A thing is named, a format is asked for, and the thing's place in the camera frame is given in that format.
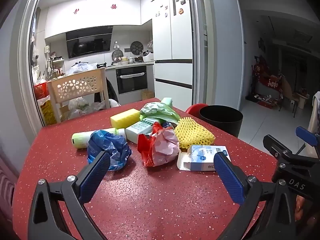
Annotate round metal rack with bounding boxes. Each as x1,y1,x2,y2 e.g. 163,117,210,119
130,41,143,55
111,49,124,62

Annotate blue plastic bag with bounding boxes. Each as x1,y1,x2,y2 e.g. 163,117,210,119
87,129,132,172

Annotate green white tube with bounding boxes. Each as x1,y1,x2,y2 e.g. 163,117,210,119
72,127,125,150

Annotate red stool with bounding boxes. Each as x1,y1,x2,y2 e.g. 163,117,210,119
185,103,209,119

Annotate cardboard box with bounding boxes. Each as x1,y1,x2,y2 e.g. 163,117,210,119
141,90,155,101

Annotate white refrigerator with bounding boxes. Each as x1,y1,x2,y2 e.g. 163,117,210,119
151,0,194,105

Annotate red pink plastic bag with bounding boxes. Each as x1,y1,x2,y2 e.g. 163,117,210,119
137,122,180,168

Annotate black range hood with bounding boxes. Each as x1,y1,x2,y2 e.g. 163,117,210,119
66,26,113,59

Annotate yellow foam fruit net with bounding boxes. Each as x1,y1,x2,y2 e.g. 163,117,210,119
174,117,216,150

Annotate pale green plastic bag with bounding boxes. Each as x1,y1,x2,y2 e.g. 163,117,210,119
139,102,181,125

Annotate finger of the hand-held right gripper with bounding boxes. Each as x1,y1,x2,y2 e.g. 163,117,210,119
262,134,293,158
296,126,320,147

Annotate white blue box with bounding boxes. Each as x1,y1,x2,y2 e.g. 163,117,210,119
177,144,232,172

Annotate white wall cabinets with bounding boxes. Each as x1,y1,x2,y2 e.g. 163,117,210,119
45,0,153,39

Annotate black bin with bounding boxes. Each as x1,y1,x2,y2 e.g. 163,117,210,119
199,105,244,138

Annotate white green carton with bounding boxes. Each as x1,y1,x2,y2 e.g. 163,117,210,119
125,117,160,144

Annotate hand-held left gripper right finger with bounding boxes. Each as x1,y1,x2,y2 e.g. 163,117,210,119
214,152,298,240

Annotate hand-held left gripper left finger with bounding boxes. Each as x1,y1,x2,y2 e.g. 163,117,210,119
27,151,112,240

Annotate white plastic bags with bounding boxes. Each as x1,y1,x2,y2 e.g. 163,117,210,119
67,97,110,119

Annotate red decoration pile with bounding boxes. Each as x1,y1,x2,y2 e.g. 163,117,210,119
251,55,284,93

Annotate black garment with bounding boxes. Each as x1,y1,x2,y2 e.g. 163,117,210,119
94,77,118,105

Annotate yellow sponge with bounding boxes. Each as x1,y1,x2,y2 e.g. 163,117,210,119
110,108,141,129

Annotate clear plastic bag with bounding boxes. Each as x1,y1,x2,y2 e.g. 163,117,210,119
66,62,98,75

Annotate black built-in oven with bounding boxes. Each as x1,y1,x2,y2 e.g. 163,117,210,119
116,66,148,95

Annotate red basket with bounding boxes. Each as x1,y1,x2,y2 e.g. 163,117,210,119
33,82,50,100

